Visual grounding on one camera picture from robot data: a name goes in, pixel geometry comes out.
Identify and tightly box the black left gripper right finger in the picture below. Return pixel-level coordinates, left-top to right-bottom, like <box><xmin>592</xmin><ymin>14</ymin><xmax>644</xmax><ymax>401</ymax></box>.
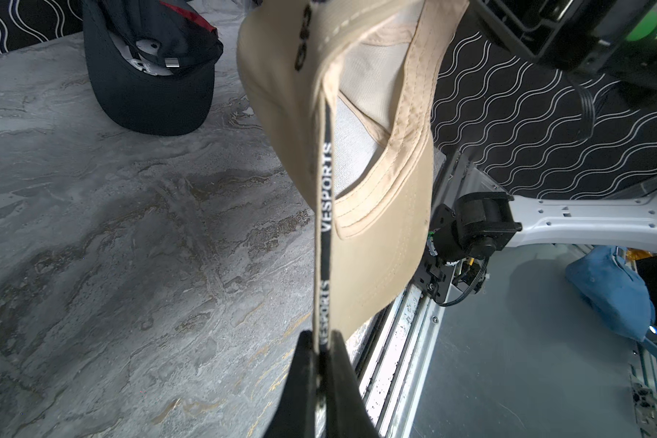
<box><xmin>322</xmin><ymin>330</ymin><xmax>380</xmax><ymax>438</ymax></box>

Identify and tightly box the tan cap with logo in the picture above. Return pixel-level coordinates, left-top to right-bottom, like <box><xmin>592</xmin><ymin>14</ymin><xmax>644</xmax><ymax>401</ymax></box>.
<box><xmin>237</xmin><ymin>0</ymin><xmax>468</xmax><ymax>351</ymax></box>

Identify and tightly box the dark navy cap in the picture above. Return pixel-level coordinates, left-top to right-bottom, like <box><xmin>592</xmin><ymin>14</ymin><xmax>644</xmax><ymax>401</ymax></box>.
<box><xmin>81</xmin><ymin>0</ymin><xmax>224</xmax><ymax>136</ymax></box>

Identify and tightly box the grey and red cap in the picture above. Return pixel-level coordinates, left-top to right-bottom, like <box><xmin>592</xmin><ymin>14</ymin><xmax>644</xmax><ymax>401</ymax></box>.
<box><xmin>160</xmin><ymin>1</ymin><xmax>217</xmax><ymax>34</ymax></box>

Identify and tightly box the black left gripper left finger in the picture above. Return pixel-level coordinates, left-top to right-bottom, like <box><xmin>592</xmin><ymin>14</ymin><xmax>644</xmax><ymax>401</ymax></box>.
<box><xmin>264</xmin><ymin>330</ymin><xmax>318</xmax><ymax>438</ymax></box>

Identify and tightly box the blue cloth outside cell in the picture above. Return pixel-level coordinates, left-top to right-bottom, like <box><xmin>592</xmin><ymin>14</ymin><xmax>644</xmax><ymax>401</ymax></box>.
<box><xmin>565</xmin><ymin>246</ymin><xmax>655</xmax><ymax>342</ymax></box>

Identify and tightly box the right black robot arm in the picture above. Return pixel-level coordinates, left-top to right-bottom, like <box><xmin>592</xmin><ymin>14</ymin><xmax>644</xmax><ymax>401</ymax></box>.
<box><xmin>424</xmin><ymin>1</ymin><xmax>657</xmax><ymax>262</ymax></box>

